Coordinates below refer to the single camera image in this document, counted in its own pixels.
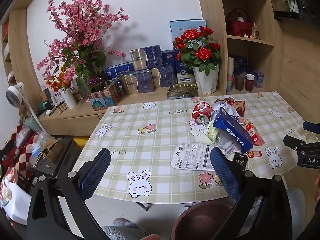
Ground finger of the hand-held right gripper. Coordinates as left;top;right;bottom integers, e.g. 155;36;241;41
283;135;320;155
303;121;320;132

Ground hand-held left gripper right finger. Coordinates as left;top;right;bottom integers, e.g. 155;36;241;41
210;147;293;240

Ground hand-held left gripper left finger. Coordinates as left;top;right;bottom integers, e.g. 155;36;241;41
26;147;112;240

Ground clear plastic wrapper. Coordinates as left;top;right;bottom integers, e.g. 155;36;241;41
296;127;319;143

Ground small black box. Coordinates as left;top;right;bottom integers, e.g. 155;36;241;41
232;152;248;172

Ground clear pack of coloured pens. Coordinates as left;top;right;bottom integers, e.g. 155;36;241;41
217;129;262;159

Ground white printed card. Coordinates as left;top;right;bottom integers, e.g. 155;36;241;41
171;142;215;171

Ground white paper cup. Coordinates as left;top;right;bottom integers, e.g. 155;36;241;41
205;120;225;144

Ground red cigarette box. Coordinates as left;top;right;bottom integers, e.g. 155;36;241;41
244;124;265;146

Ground blue coffee box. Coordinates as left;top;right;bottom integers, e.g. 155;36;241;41
213;107;254;153

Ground brown plastic bin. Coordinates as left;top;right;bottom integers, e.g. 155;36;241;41
171;202;242;240

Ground crushed red drink can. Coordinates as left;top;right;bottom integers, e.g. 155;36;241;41
191;102;215;125

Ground red gold snack wrapper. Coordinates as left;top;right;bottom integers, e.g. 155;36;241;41
224;99;246;117

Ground small cardboard box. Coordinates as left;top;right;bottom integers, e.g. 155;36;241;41
37;140;59;162

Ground checked rabbit print tablecloth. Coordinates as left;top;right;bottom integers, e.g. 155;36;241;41
72;91;315;204

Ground purple box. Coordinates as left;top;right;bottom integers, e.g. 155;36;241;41
252;70;265;88

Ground row of small bottles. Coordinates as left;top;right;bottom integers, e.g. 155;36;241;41
49;102;68;115

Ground red paper cup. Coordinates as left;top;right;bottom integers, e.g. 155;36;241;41
245;74;255;92

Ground red diamond pattern blanket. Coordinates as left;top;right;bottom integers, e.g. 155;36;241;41
0;125;43;180

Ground white vase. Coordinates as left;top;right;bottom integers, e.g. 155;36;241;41
62;87;77;110

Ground brown glass cup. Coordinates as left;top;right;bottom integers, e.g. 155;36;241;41
234;75;245;91

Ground gold tray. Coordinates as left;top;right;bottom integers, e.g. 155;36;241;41
167;83;199;100

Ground blue printed box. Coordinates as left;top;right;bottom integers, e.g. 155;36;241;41
232;55;248;75

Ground red roses in white pot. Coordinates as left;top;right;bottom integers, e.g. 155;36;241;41
172;26;222;95

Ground stack of pastel paper cups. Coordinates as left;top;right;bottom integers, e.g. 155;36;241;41
226;57;235;93

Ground gold and blue gift box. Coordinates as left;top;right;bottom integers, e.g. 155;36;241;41
119;70;155;95
147;66;175;88
129;45;162;71

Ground orange flowers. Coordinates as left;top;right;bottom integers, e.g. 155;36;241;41
46;66;75;92

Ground wooden shelf unit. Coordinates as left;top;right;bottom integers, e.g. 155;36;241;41
195;0;285;95

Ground blue tissue box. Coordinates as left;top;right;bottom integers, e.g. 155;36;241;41
105;62;135;80

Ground blue and white carton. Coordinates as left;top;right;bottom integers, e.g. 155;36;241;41
176;52;198;84

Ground white desk fan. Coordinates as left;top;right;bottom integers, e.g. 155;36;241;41
5;82;44;133

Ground red basket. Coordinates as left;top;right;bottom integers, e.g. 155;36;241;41
226;9;253;37

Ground dark blue labelled box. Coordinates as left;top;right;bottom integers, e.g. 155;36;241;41
161;50;177;68

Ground pink blossom plant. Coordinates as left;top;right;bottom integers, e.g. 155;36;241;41
37;0;129;93

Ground light blue box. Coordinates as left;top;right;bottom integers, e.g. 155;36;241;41
169;19;207;47

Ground black wall shelf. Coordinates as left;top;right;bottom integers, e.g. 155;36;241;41
274;0;320;23

